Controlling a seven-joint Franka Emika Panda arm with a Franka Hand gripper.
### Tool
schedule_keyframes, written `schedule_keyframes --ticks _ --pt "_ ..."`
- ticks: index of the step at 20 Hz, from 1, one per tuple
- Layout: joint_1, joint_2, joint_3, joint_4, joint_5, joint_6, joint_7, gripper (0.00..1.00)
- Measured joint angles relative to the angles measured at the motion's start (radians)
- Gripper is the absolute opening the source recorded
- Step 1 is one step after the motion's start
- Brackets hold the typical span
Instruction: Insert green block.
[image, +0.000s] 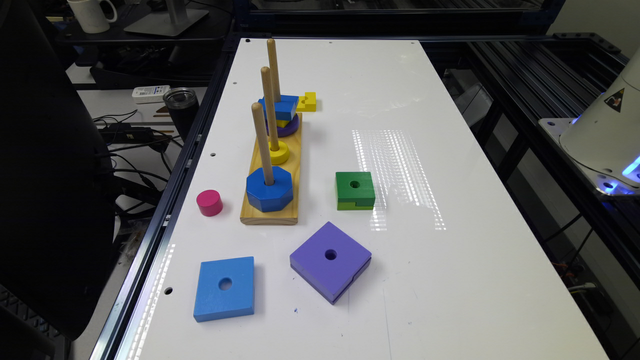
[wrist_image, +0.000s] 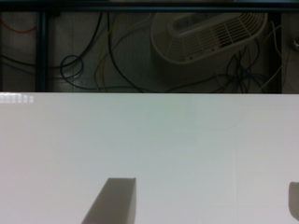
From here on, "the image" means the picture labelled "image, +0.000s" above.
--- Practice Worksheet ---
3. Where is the wooden peg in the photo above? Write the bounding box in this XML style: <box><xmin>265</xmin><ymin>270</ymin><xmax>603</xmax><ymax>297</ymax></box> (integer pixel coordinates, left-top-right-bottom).
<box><xmin>267</xmin><ymin>38</ymin><xmax>281</xmax><ymax>102</ymax></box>
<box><xmin>261</xmin><ymin>66</ymin><xmax>280</xmax><ymax>152</ymax></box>
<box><xmin>251</xmin><ymin>102</ymin><xmax>275</xmax><ymax>186</ymax></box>

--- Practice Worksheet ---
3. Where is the monitor stand base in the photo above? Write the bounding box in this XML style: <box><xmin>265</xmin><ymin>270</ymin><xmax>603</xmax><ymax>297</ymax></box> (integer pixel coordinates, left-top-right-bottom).
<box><xmin>124</xmin><ymin>0</ymin><xmax>209</xmax><ymax>37</ymax></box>

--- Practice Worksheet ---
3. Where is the purple square block with hole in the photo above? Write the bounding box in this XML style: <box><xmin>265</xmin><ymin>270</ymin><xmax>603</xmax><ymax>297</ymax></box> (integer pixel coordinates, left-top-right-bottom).
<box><xmin>290</xmin><ymin>222</ymin><xmax>372</xmax><ymax>304</ymax></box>

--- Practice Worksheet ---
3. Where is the small yellow block under blue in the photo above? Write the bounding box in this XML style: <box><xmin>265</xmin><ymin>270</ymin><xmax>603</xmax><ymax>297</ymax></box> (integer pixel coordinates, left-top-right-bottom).
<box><xmin>276</xmin><ymin>120</ymin><xmax>291</xmax><ymax>128</ymax></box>

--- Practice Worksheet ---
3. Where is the middle wooden peg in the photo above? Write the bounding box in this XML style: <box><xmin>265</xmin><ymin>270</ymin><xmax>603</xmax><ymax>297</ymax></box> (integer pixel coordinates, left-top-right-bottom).
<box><xmin>261</xmin><ymin>66</ymin><xmax>280</xmax><ymax>152</ymax></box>

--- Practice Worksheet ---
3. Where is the rear wooden peg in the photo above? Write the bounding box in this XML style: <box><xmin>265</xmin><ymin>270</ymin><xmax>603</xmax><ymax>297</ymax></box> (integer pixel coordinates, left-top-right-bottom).
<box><xmin>267</xmin><ymin>38</ymin><xmax>281</xmax><ymax>102</ymax></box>

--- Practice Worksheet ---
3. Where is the small blue square block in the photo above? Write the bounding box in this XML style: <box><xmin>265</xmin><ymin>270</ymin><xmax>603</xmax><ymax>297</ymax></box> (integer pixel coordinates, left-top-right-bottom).
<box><xmin>274</xmin><ymin>95</ymin><xmax>299</xmax><ymax>121</ymax></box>

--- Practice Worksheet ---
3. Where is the small yellow notched block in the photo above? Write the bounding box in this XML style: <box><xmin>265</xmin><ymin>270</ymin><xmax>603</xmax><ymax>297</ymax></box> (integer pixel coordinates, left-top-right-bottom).
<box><xmin>296</xmin><ymin>92</ymin><xmax>317</xmax><ymax>112</ymax></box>

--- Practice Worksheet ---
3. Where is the wooden peg base board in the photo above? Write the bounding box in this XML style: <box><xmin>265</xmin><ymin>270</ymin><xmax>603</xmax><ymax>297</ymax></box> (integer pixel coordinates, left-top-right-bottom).
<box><xmin>240</xmin><ymin>113</ymin><xmax>303</xmax><ymax>225</ymax></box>

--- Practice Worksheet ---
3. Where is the light blue square block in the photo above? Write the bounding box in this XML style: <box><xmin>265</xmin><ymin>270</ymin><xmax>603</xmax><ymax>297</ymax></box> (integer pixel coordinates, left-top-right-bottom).
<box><xmin>193</xmin><ymin>257</ymin><xmax>254</xmax><ymax>322</ymax></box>

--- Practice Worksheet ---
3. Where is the white mug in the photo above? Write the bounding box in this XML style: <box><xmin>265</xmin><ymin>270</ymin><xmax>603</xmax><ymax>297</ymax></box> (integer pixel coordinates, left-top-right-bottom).
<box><xmin>67</xmin><ymin>0</ymin><xmax>118</xmax><ymax>34</ymax></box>

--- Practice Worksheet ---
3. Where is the green square block with hole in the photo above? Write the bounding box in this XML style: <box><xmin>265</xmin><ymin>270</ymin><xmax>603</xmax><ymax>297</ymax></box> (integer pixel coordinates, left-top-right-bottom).
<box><xmin>336</xmin><ymin>172</ymin><xmax>376</xmax><ymax>210</ymax></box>

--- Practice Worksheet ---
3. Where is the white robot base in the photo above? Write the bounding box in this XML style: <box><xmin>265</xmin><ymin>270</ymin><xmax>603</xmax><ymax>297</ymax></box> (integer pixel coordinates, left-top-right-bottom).
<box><xmin>538</xmin><ymin>54</ymin><xmax>639</xmax><ymax>197</ymax></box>

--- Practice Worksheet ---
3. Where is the black office chair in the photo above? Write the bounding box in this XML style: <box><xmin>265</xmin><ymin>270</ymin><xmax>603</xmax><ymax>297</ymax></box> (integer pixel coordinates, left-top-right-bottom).
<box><xmin>1</xmin><ymin>1</ymin><xmax>115</xmax><ymax>340</ymax></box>

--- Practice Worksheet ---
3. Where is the yellow ring block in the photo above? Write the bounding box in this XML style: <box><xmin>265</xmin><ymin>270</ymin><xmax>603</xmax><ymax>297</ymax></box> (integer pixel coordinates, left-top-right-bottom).
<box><xmin>269</xmin><ymin>141</ymin><xmax>290</xmax><ymax>165</ymax></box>

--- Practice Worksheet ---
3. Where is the blue octagon block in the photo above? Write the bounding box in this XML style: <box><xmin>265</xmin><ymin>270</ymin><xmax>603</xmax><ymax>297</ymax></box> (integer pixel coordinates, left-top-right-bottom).
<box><xmin>246</xmin><ymin>166</ymin><xmax>293</xmax><ymax>212</ymax></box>

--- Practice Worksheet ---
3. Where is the purple ring block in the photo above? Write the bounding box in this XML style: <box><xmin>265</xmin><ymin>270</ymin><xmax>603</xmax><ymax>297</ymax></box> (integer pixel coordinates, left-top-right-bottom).
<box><xmin>276</xmin><ymin>113</ymin><xmax>300</xmax><ymax>137</ymax></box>

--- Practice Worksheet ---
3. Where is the pink cylinder block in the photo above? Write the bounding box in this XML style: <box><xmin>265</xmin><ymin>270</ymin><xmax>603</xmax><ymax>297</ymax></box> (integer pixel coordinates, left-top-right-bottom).
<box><xmin>196</xmin><ymin>190</ymin><xmax>224</xmax><ymax>217</ymax></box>

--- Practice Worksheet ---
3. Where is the black tumbler cup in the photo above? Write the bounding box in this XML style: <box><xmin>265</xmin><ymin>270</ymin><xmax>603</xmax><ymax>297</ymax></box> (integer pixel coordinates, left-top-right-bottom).
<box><xmin>163</xmin><ymin>87</ymin><xmax>199</xmax><ymax>140</ymax></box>

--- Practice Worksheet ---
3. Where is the white remote device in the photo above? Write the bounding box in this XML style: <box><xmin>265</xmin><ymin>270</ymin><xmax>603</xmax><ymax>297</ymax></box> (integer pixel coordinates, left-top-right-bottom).
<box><xmin>131</xmin><ymin>85</ymin><xmax>171</xmax><ymax>104</ymax></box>

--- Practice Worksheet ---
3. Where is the front wooden peg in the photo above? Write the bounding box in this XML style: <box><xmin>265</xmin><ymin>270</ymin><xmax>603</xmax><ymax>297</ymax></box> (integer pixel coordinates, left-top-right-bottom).
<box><xmin>251</xmin><ymin>102</ymin><xmax>275</xmax><ymax>186</ymax></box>

